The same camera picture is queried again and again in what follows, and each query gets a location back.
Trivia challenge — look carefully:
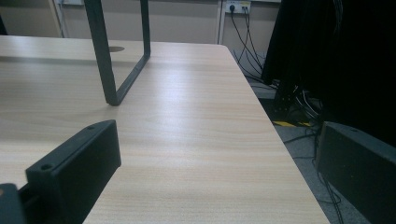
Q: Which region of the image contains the black wall cable bundle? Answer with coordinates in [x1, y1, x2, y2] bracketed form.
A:
[229, 6, 269, 82]

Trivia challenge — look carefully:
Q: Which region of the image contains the white wall power socket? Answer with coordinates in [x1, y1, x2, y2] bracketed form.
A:
[225, 1, 252, 14]

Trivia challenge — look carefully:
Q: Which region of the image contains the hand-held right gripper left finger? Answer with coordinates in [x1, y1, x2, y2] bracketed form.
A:
[25, 119, 122, 224]

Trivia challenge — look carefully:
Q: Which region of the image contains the black floor cable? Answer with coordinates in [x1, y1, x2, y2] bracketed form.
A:
[282, 129, 345, 224]

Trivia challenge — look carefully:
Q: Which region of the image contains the black metal shelf riser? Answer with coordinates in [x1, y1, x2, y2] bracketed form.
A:
[83, 0, 152, 107]

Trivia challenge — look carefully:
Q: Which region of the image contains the black curtain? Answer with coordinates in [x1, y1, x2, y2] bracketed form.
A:
[261, 0, 396, 147]

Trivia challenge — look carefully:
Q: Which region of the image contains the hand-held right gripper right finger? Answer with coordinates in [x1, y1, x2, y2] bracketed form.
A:
[315, 120, 396, 224]

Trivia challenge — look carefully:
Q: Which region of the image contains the black stand base striped tape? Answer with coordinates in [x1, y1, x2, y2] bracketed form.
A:
[270, 83, 322, 129]

